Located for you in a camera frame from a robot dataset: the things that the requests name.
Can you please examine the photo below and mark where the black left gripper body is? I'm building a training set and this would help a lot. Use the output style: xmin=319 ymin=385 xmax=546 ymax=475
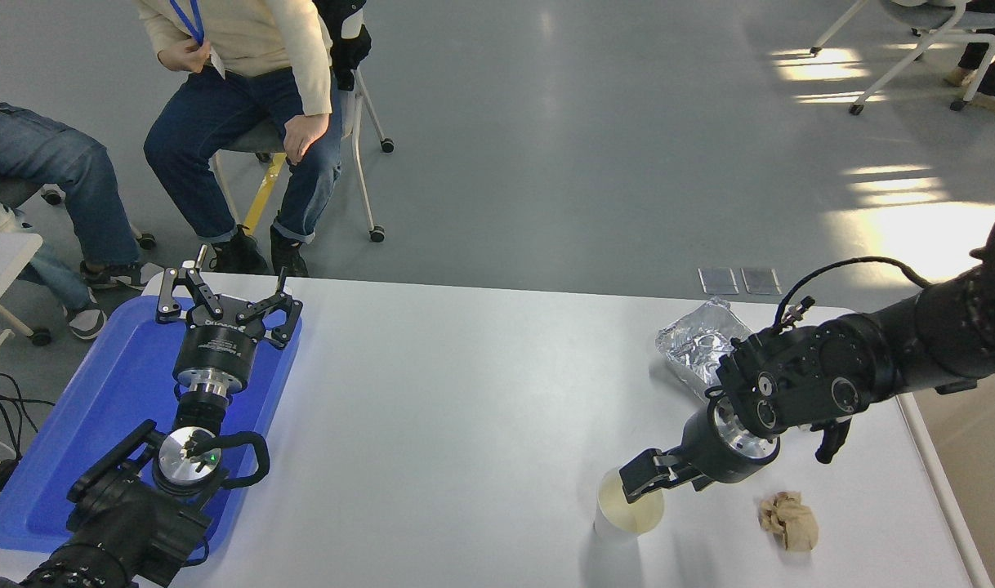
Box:
xmin=173 ymin=317 xmax=263 ymax=386

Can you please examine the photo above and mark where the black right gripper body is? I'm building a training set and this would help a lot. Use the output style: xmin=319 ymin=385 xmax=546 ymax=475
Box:
xmin=679 ymin=406 xmax=780 ymax=484

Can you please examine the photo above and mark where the white paper cup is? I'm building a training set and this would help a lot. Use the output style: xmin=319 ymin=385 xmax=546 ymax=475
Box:
xmin=593 ymin=467 xmax=666 ymax=544

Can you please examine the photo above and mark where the person's left hand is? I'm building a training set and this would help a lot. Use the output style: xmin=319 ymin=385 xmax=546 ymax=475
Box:
xmin=283 ymin=113 xmax=331 ymax=164

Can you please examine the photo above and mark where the person's right hand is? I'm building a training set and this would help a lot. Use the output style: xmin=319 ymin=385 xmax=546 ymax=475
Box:
xmin=158 ymin=37 xmax=208 ymax=74

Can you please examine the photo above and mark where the crumpled tan paper ball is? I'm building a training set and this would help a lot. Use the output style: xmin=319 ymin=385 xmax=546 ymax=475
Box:
xmin=757 ymin=491 xmax=820 ymax=553

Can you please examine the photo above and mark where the crinkled foil tray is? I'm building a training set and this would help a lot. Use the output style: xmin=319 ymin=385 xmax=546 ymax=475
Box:
xmin=656 ymin=297 xmax=756 ymax=401

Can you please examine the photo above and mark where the blue plastic tray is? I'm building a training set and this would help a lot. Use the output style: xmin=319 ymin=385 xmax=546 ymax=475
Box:
xmin=0 ymin=294 xmax=304 ymax=555

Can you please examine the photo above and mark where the grey chair with white legs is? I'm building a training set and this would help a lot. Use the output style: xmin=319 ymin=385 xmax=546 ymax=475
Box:
xmin=212 ymin=24 xmax=396 ymax=243

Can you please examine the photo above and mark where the grey chair with castors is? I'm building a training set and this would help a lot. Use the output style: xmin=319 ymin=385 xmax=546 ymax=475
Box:
xmin=0 ymin=181 xmax=157 ymax=347

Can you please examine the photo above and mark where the large pale bin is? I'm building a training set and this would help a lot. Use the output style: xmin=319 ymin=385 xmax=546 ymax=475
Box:
xmin=896 ymin=372 xmax=995 ymax=588

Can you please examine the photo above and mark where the black jacket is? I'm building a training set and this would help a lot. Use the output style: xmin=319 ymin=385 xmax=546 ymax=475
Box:
xmin=316 ymin=0 xmax=373 ymax=92

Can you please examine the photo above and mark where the white-framed wheeled chair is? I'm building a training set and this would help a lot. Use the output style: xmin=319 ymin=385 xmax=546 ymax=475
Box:
xmin=810 ymin=0 xmax=995 ymax=116

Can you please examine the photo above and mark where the black cable with plug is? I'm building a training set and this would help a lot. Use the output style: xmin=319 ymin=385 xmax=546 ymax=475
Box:
xmin=0 ymin=372 xmax=57 ymax=506

